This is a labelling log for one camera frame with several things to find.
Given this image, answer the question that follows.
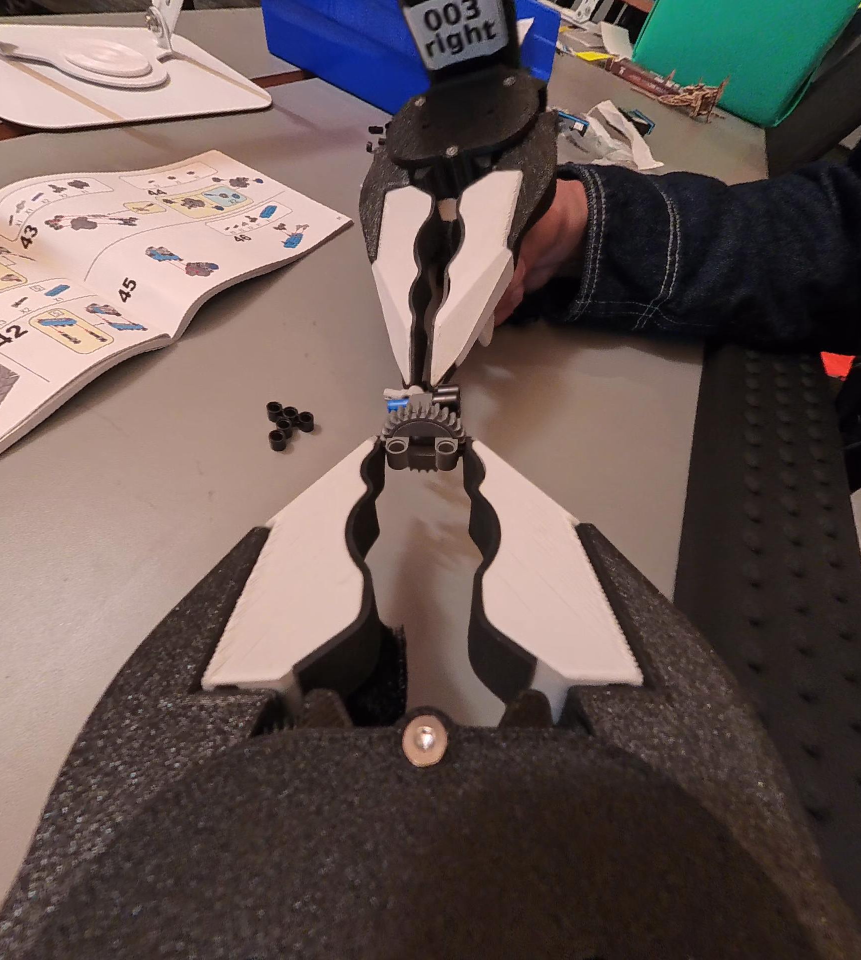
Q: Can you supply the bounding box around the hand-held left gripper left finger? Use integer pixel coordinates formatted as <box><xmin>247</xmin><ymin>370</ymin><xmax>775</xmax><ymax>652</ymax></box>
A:
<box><xmin>201</xmin><ymin>438</ymin><xmax>390</xmax><ymax>690</ymax></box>

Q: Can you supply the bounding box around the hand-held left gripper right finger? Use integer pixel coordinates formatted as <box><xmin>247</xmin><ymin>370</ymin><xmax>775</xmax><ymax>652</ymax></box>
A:
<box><xmin>464</xmin><ymin>438</ymin><xmax>645</xmax><ymax>687</ymax></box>

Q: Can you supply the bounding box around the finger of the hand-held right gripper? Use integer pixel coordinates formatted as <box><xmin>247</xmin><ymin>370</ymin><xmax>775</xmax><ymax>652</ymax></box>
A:
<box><xmin>370</xmin><ymin>183</ymin><xmax>439</xmax><ymax>385</ymax></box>
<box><xmin>429</xmin><ymin>169</ymin><xmax>527</xmax><ymax>381</ymax></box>

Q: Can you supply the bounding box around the blue black pin connector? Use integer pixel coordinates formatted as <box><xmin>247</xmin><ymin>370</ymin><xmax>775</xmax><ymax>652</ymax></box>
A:
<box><xmin>387</xmin><ymin>384</ymin><xmax>462</xmax><ymax>414</ymax></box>

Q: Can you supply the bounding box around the grey gear assembly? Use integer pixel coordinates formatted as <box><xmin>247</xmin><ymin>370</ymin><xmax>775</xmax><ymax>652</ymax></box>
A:
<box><xmin>379</xmin><ymin>401</ymin><xmax>468</xmax><ymax>474</ymax></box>

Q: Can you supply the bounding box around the person's right forearm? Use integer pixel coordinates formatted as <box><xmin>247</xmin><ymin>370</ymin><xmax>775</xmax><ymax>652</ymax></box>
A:
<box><xmin>558</xmin><ymin>97</ymin><xmax>861</xmax><ymax>361</ymax></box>

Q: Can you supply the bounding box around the grey desk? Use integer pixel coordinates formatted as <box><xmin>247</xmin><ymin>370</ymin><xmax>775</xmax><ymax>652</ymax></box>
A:
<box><xmin>0</xmin><ymin>7</ymin><xmax>769</xmax><ymax>960</ymax></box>

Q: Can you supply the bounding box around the person's right hand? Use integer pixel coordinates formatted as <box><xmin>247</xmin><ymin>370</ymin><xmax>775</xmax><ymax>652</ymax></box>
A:
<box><xmin>492</xmin><ymin>178</ymin><xmax>591</xmax><ymax>327</ymax></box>

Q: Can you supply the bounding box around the blue plastic bin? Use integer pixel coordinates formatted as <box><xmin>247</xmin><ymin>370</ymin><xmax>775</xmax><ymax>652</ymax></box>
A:
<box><xmin>260</xmin><ymin>0</ymin><xmax>561</xmax><ymax>95</ymax></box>

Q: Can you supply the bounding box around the crumpled white paper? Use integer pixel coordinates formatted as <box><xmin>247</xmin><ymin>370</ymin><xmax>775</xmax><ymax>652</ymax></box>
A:
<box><xmin>576</xmin><ymin>99</ymin><xmax>664</xmax><ymax>172</ymax></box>

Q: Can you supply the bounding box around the black connector cluster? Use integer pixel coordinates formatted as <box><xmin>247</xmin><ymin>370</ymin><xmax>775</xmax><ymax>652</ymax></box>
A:
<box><xmin>265</xmin><ymin>401</ymin><xmax>318</xmax><ymax>453</ymax></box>

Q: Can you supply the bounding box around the brown flat box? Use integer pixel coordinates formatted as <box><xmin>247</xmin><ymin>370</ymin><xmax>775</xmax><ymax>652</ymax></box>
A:
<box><xmin>606</xmin><ymin>56</ymin><xmax>675</xmax><ymax>95</ymax></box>

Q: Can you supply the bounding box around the wooden model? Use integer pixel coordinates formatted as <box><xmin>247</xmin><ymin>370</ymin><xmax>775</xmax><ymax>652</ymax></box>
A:
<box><xmin>655</xmin><ymin>75</ymin><xmax>728</xmax><ymax>121</ymax></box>

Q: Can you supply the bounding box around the instruction booklet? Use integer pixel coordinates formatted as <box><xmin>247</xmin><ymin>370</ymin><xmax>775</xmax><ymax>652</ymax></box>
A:
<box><xmin>0</xmin><ymin>150</ymin><xmax>353</xmax><ymax>489</ymax></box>

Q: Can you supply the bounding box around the white book stand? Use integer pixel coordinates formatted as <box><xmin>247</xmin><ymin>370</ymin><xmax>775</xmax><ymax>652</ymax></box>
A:
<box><xmin>0</xmin><ymin>0</ymin><xmax>273</xmax><ymax>130</ymax></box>

